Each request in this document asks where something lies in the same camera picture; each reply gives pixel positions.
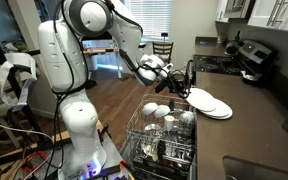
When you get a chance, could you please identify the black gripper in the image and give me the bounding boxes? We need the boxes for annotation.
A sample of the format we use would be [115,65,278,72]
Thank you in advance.
[164,69,192,100]

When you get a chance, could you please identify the black rack clip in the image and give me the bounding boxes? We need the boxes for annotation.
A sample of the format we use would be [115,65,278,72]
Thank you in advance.
[168,97,176,112]

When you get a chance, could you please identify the white bowl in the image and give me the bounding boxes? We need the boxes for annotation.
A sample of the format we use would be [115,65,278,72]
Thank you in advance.
[140,102,159,117]
[179,110,196,126]
[153,104,172,119]

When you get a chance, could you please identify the white printed mug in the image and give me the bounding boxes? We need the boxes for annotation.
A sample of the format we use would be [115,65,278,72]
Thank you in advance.
[163,114,176,132]

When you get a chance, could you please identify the black electric stove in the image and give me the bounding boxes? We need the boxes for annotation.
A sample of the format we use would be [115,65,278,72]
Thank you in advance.
[183,38,280,89]

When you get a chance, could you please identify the wooden chair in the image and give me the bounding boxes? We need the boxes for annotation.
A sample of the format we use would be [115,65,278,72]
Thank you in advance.
[151,40,175,65]

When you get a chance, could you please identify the dark round kettle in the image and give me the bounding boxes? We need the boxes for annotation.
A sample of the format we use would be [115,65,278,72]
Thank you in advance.
[224,30,243,57]

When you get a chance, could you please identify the black cutlery basket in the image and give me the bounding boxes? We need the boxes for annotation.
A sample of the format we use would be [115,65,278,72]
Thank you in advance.
[131,139,196,180]

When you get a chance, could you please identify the white window blinds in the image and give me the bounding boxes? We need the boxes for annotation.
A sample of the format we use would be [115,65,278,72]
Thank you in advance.
[123,0,174,42]

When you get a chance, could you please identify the orange tool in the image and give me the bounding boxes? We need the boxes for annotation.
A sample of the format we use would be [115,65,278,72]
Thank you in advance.
[118,159,129,169]

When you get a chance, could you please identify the white desk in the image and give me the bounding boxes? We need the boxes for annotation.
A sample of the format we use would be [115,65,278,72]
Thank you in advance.
[81,38,124,80]

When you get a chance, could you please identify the steel microwave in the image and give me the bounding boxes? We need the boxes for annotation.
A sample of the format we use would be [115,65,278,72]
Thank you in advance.
[223,0,256,20]

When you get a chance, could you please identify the kitchen sink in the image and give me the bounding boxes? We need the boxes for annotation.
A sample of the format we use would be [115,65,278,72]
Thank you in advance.
[221,154,288,180]

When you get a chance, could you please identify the black equipment stand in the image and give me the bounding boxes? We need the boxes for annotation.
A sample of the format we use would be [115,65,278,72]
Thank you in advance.
[0,13,53,153]

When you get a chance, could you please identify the wire dishwasher rack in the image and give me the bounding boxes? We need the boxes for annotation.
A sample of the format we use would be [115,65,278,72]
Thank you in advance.
[123,93,198,180]

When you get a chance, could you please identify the silver cabinet handle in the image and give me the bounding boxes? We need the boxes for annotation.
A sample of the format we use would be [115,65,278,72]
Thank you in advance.
[266,0,281,28]
[273,0,288,29]

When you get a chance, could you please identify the orange cable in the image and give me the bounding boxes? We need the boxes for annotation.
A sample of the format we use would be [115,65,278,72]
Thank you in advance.
[19,150,49,172]

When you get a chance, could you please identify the white strap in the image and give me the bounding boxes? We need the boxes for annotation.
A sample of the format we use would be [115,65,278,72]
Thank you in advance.
[0,52,38,108]

